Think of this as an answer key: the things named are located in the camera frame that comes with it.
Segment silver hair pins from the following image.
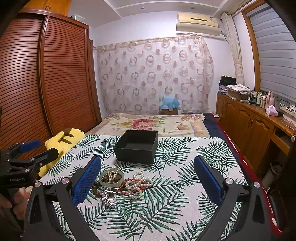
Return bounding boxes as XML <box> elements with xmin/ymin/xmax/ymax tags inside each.
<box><xmin>99</xmin><ymin>188</ymin><xmax>119</xmax><ymax>208</ymax></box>

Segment brown wooden bead bracelet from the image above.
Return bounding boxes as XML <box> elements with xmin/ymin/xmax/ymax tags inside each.
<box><xmin>91</xmin><ymin>173</ymin><xmax>123</xmax><ymax>198</ymax></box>

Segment green jade bangle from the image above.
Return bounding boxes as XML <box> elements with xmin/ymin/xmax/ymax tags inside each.
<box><xmin>98</xmin><ymin>168</ymin><xmax>125</xmax><ymax>188</ymax></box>

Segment red cord bracelet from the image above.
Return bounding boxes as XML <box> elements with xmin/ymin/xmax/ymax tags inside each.
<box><xmin>117</xmin><ymin>178</ymin><xmax>151</xmax><ymax>195</ymax></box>

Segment white pearl necklace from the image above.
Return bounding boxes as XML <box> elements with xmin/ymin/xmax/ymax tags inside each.
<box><xmin>106</xmin><ymin>167</ymin><xmax>154</xmax><ymax>200</ymax></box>

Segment black jewelry box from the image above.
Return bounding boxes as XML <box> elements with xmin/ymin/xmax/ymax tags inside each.
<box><xmin>113</xmin><ymin>130</ymin><xmax>158</xmax><ymax>164</ymax></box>

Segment person's left hand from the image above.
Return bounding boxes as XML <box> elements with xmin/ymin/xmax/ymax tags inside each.
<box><xmin>0</xmin><ymin>188</ymin><xmax>30</xmax><ymax>220</ymax></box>

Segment yellow plush toy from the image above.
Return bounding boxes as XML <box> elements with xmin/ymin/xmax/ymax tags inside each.
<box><xmin>39</xmin><ymin>128</ymin><xmax>86</xmax><ymax>177</ymax></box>

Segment brown slatted wardrobe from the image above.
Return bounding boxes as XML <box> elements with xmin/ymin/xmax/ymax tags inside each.
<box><xmin>1</xmin><ymin>9</ymin><xmax>102</xmax><ymax>149</ymax></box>

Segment wooden sideboard cabinet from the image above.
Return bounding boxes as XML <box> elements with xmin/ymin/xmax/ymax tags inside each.
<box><xmin>216</xmin><ymin>93</ymin><xmax>295</xmax><ymax>178</ymax></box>

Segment palm leaf print cloth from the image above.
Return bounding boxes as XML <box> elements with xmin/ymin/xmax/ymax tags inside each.
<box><xmin>41</xmin><ymin>135</ymin><xmax>247</xmax><ymax>240</ymax></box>

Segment navy blue blanket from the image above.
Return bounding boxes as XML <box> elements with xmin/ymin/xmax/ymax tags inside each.
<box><xmin>203</xmin><ymin>113</ymin><xmax>226</xmax><ymax>140</ymax></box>

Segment pink tissue pack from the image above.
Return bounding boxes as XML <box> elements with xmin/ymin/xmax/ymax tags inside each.
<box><xmin>265</xmin><ymin>105</ymin><xmax>278</xmax><ymax>116</ymax></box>

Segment circle pattern curtain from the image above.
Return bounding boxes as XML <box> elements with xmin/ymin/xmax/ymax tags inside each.
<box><xmin>97</xmin><ymin>36</ymin><xmax>214</xmax><ymax>114</ymax></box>

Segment white power strip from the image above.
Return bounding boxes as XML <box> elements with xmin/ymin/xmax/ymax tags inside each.
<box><xmin>280</xmin><ymin>103</ymin><xmax>295</xmax><ymax>117</ymax></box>

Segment pink figurine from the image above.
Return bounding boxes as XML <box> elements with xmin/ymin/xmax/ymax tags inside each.
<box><xmin>265</xmin><ymin>91</ymin><xmax>274</xmax><ymax>108</ymax></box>

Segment blue bag on box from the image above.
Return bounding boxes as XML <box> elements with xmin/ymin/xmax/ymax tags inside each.
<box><xmin>159</xmin><ymin>96</ymin><xmax>180</xmax><ymax>110</ymax></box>

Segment cardboard box with papers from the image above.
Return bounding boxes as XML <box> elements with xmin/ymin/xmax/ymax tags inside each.
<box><xmin>226</xmin><ymin>84</ymin><xmax>251</xmax><ymax>100</ymax></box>

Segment pile of folded clothes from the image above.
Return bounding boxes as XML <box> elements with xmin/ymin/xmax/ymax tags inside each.
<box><xmin>218</xmin><ymin>75</ymin><xmax>236</xmax><ymax>94</ymax></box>

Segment grey window blind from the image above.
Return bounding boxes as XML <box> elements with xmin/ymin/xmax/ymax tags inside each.
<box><xmin>246</xmin><ymin>4</ymin><xmax>295</xmax><ymax>102</ymax></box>

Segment cream side curtain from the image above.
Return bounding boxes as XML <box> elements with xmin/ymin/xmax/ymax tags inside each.
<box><xmin>221</xmin><ymin>13</ymin><xmax>245</xmax><ymax>85</ymax></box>

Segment wall air conditioner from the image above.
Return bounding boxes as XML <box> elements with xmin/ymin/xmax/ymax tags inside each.
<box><xmin>176</xmin><ymin>13</ymin><xmax>222</xmax><ymax>36</ymax></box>

